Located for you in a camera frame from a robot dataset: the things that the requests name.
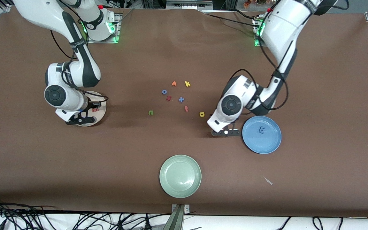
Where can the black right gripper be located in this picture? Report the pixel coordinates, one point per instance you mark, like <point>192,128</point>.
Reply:
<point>92,104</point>

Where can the pink foam letter w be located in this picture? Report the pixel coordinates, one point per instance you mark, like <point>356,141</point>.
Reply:
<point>95,110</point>

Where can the blue foam letter E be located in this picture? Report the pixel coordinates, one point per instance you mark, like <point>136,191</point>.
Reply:
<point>261,130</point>

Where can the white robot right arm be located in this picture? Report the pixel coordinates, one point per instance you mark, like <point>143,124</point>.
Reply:
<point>40,12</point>

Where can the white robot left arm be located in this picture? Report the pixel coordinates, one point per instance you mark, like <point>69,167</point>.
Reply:
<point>283,28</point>

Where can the beige plate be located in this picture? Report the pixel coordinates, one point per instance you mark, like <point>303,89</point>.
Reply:
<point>99,117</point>

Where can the blue foam letter x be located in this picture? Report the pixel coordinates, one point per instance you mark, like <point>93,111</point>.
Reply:
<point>181,99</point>

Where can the brown table cover sheet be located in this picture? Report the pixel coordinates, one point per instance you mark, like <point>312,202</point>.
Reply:
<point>139,143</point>

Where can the blue plate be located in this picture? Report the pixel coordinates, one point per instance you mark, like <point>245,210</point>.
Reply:
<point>267,142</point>

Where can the green plate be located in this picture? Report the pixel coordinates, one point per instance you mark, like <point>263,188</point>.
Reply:
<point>180,176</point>

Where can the white tape scrap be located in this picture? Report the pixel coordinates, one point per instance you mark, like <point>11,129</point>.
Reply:
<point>268,180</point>

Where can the silver metal box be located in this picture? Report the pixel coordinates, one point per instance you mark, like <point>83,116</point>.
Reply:
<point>188,4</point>

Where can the orange background clutter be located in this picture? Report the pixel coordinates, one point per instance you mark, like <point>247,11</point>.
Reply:
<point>248,3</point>

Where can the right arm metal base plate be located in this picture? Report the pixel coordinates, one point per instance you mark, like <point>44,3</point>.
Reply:
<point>91,41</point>

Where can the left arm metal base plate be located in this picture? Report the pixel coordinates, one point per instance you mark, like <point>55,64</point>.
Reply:
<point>257,43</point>

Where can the grey metal camera post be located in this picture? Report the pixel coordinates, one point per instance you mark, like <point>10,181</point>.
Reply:
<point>178,217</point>

